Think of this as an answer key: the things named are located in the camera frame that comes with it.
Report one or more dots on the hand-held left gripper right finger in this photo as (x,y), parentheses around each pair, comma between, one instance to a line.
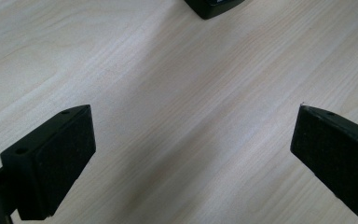
(338,158)

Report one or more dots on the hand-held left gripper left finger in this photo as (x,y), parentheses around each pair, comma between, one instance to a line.
(56,161)

